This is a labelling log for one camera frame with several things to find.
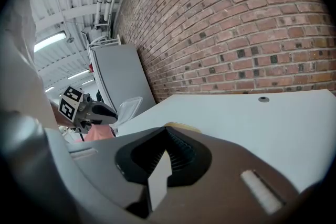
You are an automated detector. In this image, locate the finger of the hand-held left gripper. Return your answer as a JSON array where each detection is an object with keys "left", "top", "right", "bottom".
[
  {"left": 91, "top": 102, "right": 118, "bottom": 115},
  {"left": 90, "top": 112, "right": 118, "bottom": 125}
]

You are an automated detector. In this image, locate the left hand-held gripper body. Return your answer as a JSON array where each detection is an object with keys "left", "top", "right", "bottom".
[{"left": 57, "top": 86, "right": 94, "bottom": 135}]

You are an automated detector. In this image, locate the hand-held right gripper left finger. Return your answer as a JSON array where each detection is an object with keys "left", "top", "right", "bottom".
[{"left": 45, "top": 126, "right": 169, "bottom": 220}]

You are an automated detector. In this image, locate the grey partition panel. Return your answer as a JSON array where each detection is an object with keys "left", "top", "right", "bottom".
[{"left": 92, "top": 43, "right": 157, "bottom": 113}]

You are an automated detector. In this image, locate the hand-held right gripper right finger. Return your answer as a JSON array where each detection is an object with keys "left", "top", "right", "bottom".
[{"left": 151, "top": 126, "right": 300, "bottom": 224}]

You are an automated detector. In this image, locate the ceiling light panel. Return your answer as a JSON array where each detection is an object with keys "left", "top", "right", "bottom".
[{"left": 33, "top": 30, "right": 67, "bottom": 53}]

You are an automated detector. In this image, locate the person's white printed shirt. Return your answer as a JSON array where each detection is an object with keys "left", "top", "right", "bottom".
[{"left": 0, "top": 0, "right": 60, "bottom": 131}]

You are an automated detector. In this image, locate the pink cloth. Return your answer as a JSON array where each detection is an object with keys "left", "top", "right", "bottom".
[{"left": 75, "top": 124, "right": 114, "bottom": 143}]

